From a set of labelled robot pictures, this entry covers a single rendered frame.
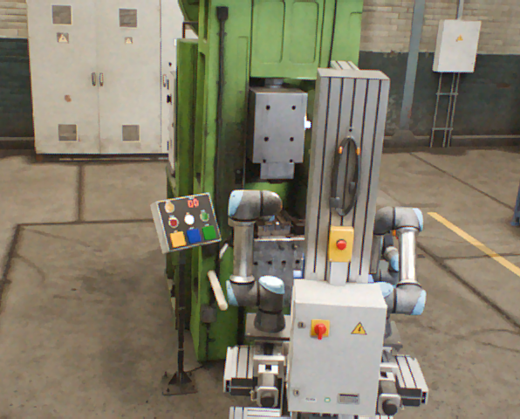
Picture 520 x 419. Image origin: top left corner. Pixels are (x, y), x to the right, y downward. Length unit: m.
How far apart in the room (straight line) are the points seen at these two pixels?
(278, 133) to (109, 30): 5.37
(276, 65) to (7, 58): 6.22
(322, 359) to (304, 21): 2.05
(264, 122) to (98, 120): 5.48
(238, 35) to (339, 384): 2.04
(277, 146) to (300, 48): 0.57
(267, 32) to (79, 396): 2.35
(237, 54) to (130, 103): 5.32
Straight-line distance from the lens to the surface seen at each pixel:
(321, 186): 2.56
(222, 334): 4.38
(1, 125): 9.84
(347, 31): 4.01
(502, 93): 11.60
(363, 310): 2.52
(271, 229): 3.98
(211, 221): 3.77
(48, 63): 9.01
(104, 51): 8.96
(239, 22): 3.84
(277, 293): 3.07
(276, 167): 3.87
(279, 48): 3.91
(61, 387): 4.32
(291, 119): 3.83
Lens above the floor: 2.32
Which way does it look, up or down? 18 degrees down
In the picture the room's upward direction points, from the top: 3 degrees clockwise
